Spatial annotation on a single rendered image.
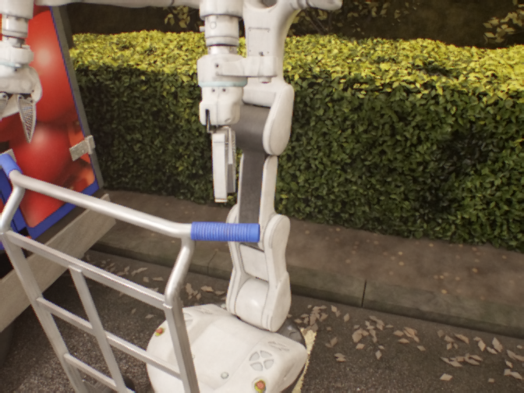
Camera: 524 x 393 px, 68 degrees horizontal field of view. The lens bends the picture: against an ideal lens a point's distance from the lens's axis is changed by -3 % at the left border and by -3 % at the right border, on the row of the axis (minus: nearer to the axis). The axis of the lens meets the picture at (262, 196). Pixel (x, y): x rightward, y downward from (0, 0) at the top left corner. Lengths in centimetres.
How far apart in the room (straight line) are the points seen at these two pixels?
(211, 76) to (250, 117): 70
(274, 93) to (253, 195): 38
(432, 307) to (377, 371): 48
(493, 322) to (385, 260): 65
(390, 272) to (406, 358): 53
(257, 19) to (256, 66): 70
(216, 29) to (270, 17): 66
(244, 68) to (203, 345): 129
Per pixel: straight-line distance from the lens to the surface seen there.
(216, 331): 179
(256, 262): 170
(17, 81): 115
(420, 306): 228
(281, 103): 136
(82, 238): 235
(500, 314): 240
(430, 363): 215
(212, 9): 71
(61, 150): 214
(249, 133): 137
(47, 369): 231
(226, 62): 68
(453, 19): 448
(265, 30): 137
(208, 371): 168
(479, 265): 262
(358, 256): 248
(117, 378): 126
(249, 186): 150
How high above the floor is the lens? 166
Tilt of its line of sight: 32 degrees down
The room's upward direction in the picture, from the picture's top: 2 degrees counter-clockwise
